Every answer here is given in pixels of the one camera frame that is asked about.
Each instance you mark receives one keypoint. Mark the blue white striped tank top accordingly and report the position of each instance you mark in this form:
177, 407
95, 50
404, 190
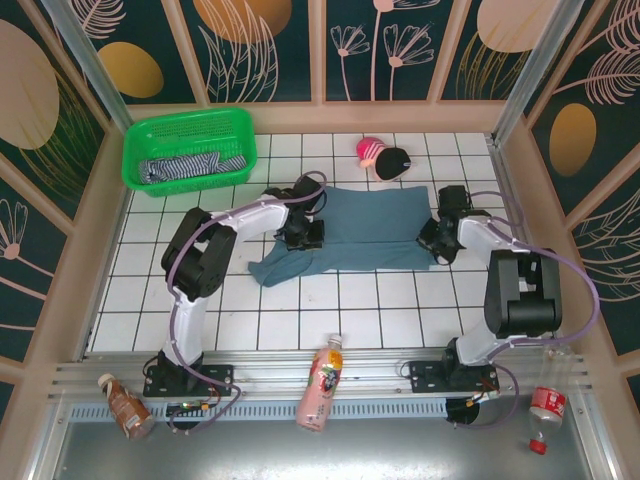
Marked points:
175, 167

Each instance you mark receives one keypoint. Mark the green plastic basket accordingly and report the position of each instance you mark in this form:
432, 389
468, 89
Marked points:
190, 130

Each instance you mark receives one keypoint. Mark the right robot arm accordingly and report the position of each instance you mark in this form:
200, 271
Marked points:
520, 290

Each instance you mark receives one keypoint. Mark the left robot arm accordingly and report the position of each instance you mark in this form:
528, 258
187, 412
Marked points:
200, 255

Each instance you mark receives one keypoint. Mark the pink and black doll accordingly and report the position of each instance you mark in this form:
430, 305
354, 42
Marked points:
387, 162

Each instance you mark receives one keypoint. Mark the pink drink bottle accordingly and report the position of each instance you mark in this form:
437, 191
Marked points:
320, 385

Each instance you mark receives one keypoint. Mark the clear bottle with red label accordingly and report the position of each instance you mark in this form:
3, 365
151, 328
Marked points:
547, 402

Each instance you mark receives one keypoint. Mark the grey metal tray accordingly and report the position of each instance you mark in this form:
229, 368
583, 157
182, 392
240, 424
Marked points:
320, 455

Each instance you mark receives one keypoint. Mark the brown drink bottle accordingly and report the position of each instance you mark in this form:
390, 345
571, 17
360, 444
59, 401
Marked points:
127, 407

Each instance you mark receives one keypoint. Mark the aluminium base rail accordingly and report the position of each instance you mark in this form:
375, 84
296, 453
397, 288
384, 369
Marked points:
280, 372

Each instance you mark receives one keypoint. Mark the aluminium frame post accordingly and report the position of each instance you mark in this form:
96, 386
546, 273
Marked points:
107, 90
527, 75

